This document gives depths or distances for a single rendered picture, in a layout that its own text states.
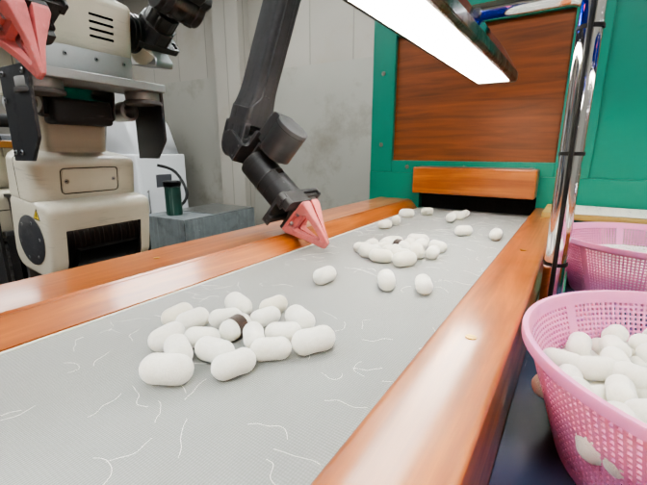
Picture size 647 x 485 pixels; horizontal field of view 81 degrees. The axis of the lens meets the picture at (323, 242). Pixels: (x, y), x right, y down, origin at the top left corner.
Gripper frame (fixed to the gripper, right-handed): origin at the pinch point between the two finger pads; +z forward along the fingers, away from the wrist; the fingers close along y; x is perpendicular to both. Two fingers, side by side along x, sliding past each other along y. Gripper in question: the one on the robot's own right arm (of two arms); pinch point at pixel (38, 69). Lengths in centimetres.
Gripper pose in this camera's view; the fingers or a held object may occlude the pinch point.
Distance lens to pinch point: 60.1
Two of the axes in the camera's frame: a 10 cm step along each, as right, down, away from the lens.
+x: -7.7, 3.4, 5.4
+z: 3.9, 9.2, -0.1
